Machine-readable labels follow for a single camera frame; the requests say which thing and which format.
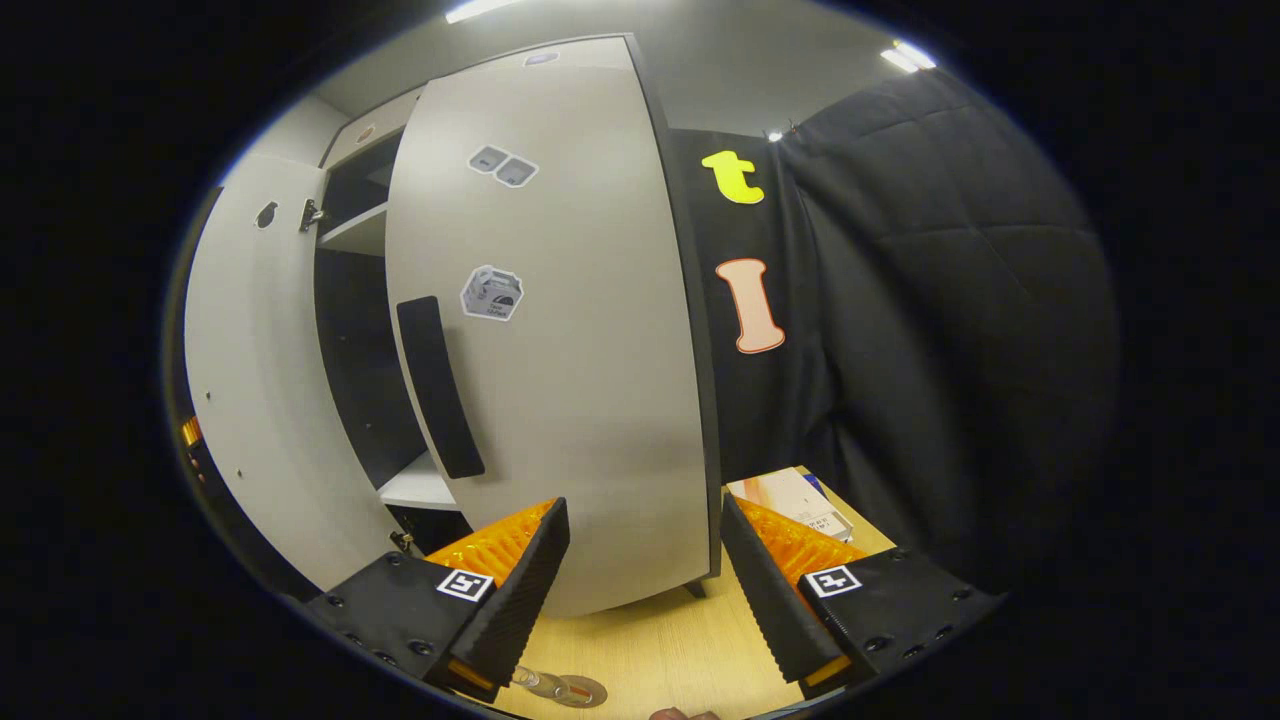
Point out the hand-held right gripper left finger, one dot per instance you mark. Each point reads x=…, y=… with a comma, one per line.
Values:
x=520, y=600

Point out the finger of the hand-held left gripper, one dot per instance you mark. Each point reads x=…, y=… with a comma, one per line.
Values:
x=192, y=432

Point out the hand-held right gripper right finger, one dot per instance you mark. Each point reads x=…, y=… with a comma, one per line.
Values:
x=765, y=600

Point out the clear glass bottle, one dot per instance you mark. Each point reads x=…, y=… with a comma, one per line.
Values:
x=540, y=683

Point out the white cabinet door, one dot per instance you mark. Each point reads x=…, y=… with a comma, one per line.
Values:
x=260, y=380
x=580, y=400

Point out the grey white cabinet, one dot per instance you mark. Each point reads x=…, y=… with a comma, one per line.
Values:
x=350, y=330

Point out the black backdrop cloth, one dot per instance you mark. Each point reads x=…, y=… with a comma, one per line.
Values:
x=730, y=420

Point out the black quilted cloth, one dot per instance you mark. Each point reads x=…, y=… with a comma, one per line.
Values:
x=950, y=330

